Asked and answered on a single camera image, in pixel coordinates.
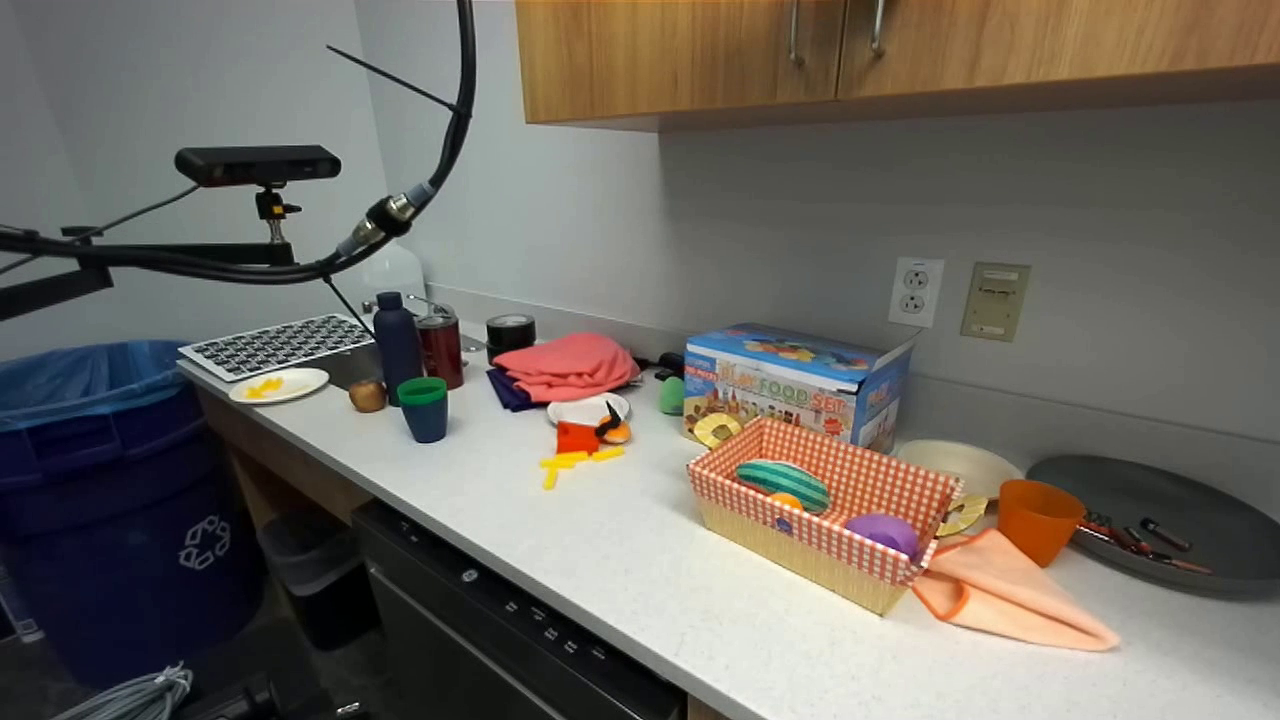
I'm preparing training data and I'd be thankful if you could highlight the striped watermelon plush toy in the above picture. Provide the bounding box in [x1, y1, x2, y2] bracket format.
[734, 458, 833, 516]

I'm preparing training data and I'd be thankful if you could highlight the orange checked lined basket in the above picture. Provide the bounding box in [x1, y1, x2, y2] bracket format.
[685, 416, 967, 617]

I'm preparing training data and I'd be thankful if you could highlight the purple plush toy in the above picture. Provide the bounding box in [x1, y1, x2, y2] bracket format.
[842, 512, 921, 559]

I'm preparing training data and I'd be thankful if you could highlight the wooden overhead cabinet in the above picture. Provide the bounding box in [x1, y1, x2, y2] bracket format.
[514, 0, 1280, 133]

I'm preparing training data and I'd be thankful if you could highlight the narrow wooden cabinet door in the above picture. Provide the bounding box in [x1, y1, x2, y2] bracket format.
[515, 0, 847, 125]

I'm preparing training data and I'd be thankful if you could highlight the wide wooden cabinet door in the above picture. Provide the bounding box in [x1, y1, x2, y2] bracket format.
[838, 0, 1280, 101]

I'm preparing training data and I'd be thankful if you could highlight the pink folded cloth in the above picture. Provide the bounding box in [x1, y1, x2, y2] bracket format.
[491, 331, 642, 405]

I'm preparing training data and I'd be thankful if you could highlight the small white plate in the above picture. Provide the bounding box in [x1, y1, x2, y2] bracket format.
[546, 392, 633, 430]

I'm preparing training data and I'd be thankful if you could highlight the yellow pineapple slice toy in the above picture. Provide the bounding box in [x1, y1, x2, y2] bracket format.
[692, 411, 744, 451]
[934, 494, 992, 539]

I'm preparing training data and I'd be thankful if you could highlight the roll of black tape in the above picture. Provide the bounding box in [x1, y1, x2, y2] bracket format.
[485, 313, 538, 365]

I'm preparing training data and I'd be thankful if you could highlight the purple cloth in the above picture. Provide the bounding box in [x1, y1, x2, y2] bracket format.
[486, 367, 547, 414]

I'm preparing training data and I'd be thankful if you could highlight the toy food set box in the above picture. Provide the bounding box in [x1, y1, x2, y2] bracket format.
[682, 321, 920, 457]

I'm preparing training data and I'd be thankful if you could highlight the maroon tumbler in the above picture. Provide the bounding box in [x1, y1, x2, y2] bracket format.
[416, 305, 467, 391]

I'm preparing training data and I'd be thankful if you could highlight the blue cup with green rim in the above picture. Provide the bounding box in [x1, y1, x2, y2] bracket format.
[397, 377, 450, 445]

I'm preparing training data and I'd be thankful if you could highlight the dark blue bottle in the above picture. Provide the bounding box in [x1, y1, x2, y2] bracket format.
[373, 291, 426, 407]

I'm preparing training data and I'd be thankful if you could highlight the black dishwasher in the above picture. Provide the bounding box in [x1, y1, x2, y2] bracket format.
[350, 499, 691, 720]

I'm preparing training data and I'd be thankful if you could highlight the cream plate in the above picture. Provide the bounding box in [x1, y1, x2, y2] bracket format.
[894, 438, 1027, 502]

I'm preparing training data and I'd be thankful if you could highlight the white plate with yellow pieces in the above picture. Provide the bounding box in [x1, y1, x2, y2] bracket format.
[228, 367, 331, 406]

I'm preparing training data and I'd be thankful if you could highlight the black and white grid tray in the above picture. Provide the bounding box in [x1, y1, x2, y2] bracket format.
[177, 313, 377, 385]

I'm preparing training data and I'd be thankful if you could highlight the small black waste bin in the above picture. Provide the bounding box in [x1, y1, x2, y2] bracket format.
[257, 510, 382, 652]

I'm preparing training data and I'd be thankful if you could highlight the orange plastic cup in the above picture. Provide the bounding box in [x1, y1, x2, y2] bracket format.
[996, 478, 1088, 570]

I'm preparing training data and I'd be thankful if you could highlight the peach cloth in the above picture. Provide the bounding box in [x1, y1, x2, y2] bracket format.
[911, 527, 1122, 654]

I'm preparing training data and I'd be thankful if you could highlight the blue recycling bin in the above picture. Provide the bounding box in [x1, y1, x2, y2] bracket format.
[0, 339, 267, 692]

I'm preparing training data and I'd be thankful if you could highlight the black marker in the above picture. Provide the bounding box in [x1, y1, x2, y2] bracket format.
[1139, 516, 1195, 554]

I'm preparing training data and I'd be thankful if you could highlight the round grey tray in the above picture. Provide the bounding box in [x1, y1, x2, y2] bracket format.
[1024, 454, 1280, 602]

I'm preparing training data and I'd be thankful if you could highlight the white wall socket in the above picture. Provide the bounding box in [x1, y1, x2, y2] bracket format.
[887, 256, 946, 330]

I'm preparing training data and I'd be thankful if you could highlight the beige switch plate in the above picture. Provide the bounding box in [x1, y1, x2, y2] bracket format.
[959, 261, 1033, 344]

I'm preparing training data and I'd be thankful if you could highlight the camera on mount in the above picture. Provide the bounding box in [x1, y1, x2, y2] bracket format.
[0, 144, 343, 323]

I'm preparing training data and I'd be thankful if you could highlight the red handled tool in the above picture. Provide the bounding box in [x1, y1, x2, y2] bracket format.
[1076, 511, 1153, 558]

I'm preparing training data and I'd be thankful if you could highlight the coil of grey cable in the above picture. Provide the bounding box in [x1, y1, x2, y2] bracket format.
[48, 662, 194, 720]

